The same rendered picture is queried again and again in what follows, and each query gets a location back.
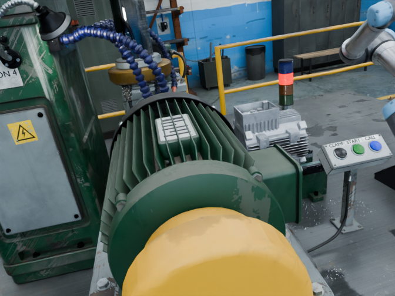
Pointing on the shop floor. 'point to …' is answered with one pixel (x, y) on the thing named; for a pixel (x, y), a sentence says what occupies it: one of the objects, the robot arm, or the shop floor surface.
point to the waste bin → (255, 61)
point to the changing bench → (317, 56)
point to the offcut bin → (208, 80)
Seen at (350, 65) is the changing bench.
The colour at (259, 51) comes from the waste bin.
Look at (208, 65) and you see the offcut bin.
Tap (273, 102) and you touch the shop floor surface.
